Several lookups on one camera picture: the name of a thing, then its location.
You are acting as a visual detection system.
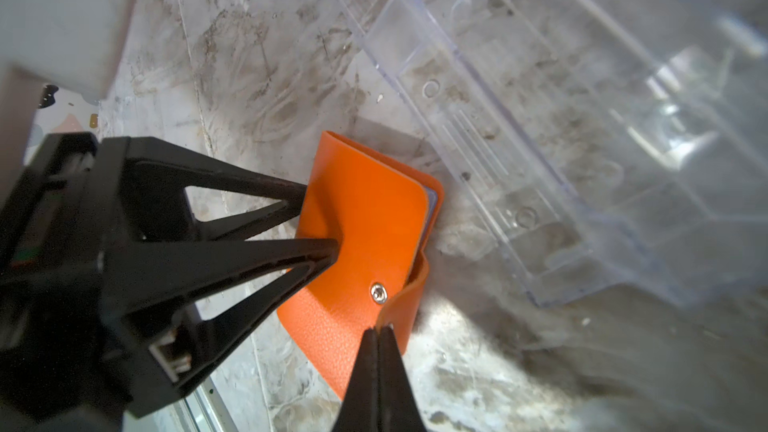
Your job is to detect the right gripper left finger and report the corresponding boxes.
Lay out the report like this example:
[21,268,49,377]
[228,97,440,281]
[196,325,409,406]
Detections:
[332,329,378,432]

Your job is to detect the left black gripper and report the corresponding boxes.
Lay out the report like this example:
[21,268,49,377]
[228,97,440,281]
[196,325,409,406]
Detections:
[1,132,339,431]

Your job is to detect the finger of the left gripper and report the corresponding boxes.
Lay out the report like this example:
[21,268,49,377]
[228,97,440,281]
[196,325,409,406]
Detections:
[122,136,308,242]

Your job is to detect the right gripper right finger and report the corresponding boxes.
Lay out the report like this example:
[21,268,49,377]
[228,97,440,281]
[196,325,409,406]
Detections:
[377,327,427,432]

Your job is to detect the orange card holder wallet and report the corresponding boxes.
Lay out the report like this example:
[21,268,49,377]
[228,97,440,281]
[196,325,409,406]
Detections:
[277,131,444,397]

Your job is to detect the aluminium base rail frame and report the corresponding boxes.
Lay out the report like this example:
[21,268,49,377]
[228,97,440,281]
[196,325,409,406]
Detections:
[173,378,238,432]

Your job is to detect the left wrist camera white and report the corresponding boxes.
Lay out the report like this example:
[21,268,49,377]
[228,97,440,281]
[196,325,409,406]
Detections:
[1,0,135,198]

